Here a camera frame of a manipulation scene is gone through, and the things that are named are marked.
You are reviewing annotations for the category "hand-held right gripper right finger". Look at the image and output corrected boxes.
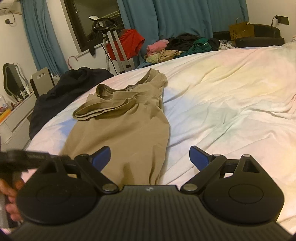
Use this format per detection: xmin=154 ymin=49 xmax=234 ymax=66
xmin=180 ymin=146 xmax=264 ymax=193

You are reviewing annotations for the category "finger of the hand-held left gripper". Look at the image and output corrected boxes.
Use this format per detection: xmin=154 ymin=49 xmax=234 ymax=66
xmin=22 ymin=151 xmax=75 ymax=168

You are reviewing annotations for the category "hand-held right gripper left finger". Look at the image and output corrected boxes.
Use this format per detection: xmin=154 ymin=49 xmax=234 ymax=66
xmin=35 ymin=146 xmax=120 ymax=193

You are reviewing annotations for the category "tan printed t-shirt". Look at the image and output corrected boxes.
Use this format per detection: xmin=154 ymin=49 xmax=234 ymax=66
xmin=61 ymin=68 xmax=172 ymax=186

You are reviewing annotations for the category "pink clothes hanger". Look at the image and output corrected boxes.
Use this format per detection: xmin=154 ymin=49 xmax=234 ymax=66
xmin=68 ymin=56 xmax=79 ymax=70

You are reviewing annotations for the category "person's left hand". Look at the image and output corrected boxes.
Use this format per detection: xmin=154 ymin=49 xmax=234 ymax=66
xmin=0 ymin=178 xmax=25 ymax=222

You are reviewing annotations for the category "orange tray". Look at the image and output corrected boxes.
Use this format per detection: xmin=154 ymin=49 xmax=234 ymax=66
xmin=0 ymin=109 xmax=12 ymax=124

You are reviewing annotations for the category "white drawer dresser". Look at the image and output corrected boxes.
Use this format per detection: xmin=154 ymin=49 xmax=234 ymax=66
xmin=0 ymin=93 xmax=38 ymax=149

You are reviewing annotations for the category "bed with pastel sheet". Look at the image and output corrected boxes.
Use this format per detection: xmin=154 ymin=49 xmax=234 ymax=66
xmin=23 ymin=44 xmax=296 ymax=234

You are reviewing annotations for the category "black jacket on bed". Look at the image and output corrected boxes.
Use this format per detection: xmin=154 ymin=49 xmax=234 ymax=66
xmin=29 ymin=67 xmax=115 ymax=141

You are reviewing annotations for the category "white back chair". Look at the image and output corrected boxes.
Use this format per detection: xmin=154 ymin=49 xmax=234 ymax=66
xmin=30 ymin=67 xmax=55 ymax=98

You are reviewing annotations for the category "beige crumpled cloth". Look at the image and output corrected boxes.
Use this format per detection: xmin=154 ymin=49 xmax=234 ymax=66
xmin=144 ymin=50 xmax=183 ymax=64

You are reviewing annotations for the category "green crumpled cloth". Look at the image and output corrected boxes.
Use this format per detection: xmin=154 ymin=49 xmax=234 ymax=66
xmin=174 ymin=37 xmax=212 ymax=57

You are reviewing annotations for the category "white patterned cloth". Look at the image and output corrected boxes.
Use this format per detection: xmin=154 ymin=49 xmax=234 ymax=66
xmin=218 ymin=40 xmax=236 ymax=50

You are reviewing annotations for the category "standing garment steamer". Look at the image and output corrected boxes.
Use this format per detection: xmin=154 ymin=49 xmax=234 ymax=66
xmin=89 ymin=15 xmax=135 ymax=73

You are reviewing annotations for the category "black crumpled cloth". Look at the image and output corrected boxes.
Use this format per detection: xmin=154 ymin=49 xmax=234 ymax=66
xmin=166 ymin=34 xmax=199 ymax=50

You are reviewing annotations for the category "pink cloth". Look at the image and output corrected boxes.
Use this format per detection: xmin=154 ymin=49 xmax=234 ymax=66
xmin=147 ymin=40 xmax=169 ymax=55

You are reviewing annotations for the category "red shirt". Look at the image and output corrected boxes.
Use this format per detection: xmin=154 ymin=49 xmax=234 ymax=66
xmin=107 ymin=29 xmax=146 ymax=61

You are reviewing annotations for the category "narrow blue curtain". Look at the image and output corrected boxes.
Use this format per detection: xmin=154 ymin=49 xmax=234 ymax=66
xmin=20 ymin=0 xmax=69 ymax=76

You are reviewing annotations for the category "brown paper bag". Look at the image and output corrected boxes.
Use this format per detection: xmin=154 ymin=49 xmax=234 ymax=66
xmin=229 ymin=17 xmax=255 ymax=42

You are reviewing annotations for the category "black sofa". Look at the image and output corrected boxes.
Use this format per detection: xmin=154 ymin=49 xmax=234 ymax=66
xmin=213 ymin=23 xmax=285 ymax=48

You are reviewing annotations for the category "wide blue curtain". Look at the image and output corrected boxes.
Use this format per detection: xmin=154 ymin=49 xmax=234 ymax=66
xmin=117 ymin=0 xmax=249 ymax=68

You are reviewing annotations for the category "dark window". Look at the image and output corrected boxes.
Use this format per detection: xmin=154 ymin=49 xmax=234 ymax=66
xmin=63 ymin=0 xmax=130 ymax=53

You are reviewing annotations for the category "white air conditioner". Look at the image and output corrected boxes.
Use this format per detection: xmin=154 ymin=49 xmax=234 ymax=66
xmin=0 ymin=0 xmax=23 ymax=10

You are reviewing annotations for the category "wavy frame mirror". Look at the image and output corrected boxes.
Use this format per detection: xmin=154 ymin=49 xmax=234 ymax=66
xmin=3 ymin=62 xmax=26 ymax=98

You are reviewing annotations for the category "black wall socket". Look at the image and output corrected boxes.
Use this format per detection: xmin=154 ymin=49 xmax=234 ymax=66
xmin=272 ymin=15 xmax=290 ymax=26

